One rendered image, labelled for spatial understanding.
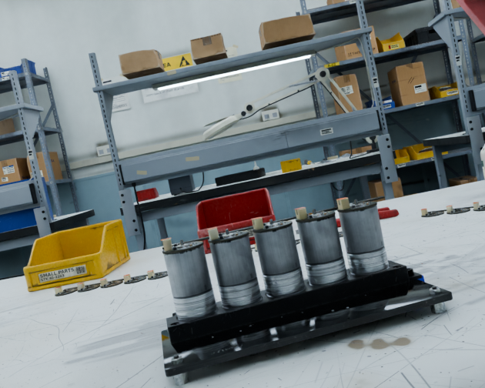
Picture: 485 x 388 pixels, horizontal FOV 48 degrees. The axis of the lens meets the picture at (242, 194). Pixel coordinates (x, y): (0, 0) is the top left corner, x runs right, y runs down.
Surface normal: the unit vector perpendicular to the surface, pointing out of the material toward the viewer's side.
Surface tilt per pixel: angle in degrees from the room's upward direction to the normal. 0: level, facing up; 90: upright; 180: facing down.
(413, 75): 88
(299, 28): 87
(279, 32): 89
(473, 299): 0
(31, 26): 90
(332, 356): 0
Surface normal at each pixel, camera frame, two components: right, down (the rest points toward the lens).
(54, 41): -0.03, 0.07
